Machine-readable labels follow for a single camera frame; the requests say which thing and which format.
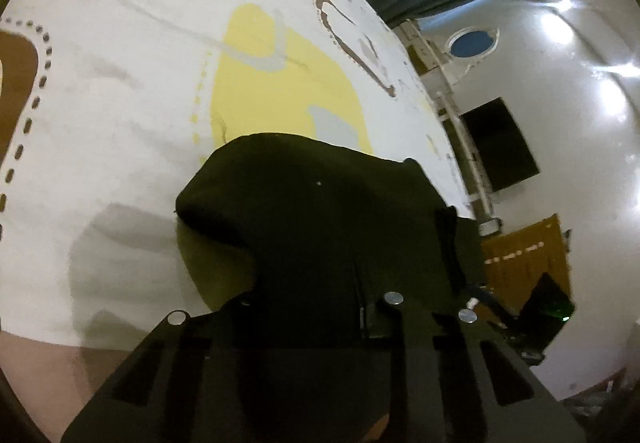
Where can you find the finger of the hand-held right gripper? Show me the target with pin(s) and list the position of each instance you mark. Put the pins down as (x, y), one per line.
(496, 307)

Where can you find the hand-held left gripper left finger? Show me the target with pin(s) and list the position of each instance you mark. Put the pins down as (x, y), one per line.
(165, 373)

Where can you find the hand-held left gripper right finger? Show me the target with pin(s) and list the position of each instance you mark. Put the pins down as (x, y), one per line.
(450, 373)

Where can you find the black pants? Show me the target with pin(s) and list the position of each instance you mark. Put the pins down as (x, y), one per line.
(310, 223)

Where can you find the white television stand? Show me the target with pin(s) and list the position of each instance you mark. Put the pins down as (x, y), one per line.
(480, 195)

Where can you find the black flat television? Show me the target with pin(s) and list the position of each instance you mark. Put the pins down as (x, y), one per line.
(500, 148)

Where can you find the white vanity table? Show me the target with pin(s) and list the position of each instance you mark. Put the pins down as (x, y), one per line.
(440, 70)

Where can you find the patterned white tablecloth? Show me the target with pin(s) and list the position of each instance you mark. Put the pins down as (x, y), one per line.
(125, 123)

